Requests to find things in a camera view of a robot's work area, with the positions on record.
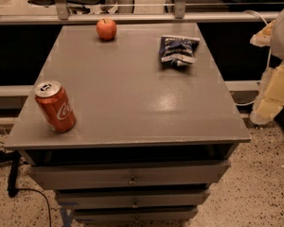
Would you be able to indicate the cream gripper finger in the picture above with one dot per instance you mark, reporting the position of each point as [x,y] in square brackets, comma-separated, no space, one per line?
[263,37]
[270,99]

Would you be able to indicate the blue chip bag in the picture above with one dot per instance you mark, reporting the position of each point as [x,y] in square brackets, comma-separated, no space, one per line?
[178,51]

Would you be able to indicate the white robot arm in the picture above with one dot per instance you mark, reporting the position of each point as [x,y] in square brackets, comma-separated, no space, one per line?
[277,39]

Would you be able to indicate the red coke can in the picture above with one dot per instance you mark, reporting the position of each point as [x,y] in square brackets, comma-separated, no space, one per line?
[53,101]

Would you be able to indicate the grey metal railing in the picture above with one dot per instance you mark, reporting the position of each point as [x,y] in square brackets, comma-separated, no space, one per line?
[19,12]

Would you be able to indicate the grey top drawer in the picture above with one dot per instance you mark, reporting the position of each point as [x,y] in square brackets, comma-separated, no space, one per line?
[128,175]

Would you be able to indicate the grey drawer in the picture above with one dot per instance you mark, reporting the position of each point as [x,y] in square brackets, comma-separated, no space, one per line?
[139,214]
[128,175]
[133,199]

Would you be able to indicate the red apple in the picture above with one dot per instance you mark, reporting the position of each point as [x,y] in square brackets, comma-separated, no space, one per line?
[106,29]

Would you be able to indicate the grey bottom drawer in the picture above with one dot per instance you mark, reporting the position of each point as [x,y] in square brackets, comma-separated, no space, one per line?
[139,214]

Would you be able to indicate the grey middle drawer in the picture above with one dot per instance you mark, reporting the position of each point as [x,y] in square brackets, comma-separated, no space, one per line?
[133,199]

